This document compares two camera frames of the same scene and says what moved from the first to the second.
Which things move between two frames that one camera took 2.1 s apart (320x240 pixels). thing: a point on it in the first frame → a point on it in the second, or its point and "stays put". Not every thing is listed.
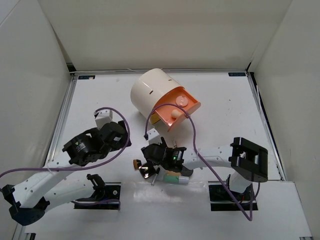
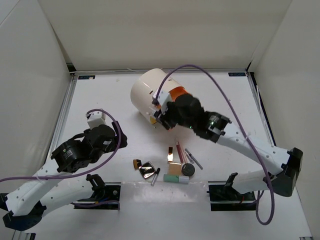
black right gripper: [163, 144] → [164, 118]
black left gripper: [121, 143] stays put
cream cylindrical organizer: [149, 87] stays put
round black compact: [186, 172] stays put
